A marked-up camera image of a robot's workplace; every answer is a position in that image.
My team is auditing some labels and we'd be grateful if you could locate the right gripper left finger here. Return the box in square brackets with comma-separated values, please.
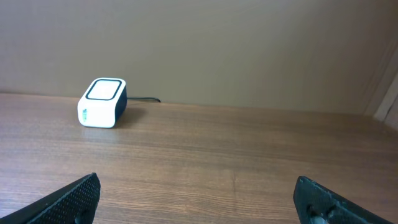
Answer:
[1, 173, 101, 224]

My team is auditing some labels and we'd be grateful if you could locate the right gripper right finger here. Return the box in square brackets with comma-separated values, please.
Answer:
[293, 176, 392, 224]

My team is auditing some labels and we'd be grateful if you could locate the white barcode scanner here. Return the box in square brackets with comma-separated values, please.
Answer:
[77, 77, 127, 128]

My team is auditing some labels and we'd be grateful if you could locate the black scanner cable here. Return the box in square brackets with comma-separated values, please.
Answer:
[126, 96, 162, 103]

